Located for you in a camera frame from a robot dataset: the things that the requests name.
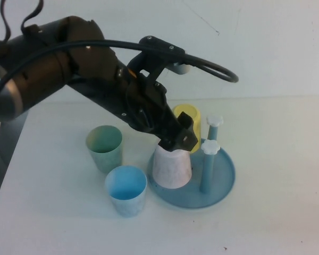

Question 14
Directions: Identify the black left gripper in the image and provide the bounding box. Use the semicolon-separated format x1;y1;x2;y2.
77;74;199;153

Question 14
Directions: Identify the pink plastic cup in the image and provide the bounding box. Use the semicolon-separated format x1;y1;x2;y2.
152;145;193;190

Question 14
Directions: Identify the yellow plastic cup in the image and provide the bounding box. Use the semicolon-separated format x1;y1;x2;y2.
173;104;202;155

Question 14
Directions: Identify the blue cup stand with pegs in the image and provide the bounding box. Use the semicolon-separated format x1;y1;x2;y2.
147;114;237;209

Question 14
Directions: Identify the green plastic cup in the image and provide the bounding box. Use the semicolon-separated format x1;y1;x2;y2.
86;125;124;174

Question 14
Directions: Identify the blue plastic cup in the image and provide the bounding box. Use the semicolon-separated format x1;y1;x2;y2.
105;165;148;219

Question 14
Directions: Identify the thick black camera cable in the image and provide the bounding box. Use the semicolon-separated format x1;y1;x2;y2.
0;39;239;107

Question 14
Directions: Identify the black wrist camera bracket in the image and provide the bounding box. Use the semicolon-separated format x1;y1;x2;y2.
127;35;187;82

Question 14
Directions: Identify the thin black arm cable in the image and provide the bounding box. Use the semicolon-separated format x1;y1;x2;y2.
0;0;45;40

